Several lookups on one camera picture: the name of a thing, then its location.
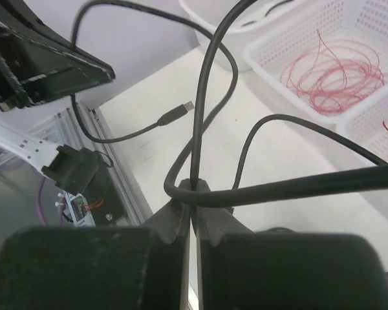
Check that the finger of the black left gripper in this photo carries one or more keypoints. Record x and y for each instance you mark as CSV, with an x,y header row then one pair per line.
x,y
37,65

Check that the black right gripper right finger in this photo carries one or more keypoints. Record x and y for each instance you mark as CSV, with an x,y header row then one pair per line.
x,y
241,269

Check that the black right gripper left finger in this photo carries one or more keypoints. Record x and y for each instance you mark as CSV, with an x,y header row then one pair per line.
x,y
130,267

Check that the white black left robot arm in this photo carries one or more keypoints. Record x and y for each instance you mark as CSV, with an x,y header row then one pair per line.
x,y
71,169

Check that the right white perforated basket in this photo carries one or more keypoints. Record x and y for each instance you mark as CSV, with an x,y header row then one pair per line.
x,y
367,123

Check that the white perforated basket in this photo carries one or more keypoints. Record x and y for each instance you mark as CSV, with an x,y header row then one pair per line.
x,y
326,57
367,123

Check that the white solid plastic tub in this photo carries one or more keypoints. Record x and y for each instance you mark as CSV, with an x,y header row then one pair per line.
x,y
250,25

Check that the middle white perforated basket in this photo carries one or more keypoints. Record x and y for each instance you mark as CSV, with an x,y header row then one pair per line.
x,y
326,57

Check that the white slotted cable duct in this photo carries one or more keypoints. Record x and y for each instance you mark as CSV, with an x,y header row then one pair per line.
x,y
76,209

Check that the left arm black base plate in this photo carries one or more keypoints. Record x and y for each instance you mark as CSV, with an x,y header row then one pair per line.
x,y
104,200

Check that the aluminium frame rail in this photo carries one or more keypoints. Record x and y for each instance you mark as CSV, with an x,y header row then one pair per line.
x,y
71,122

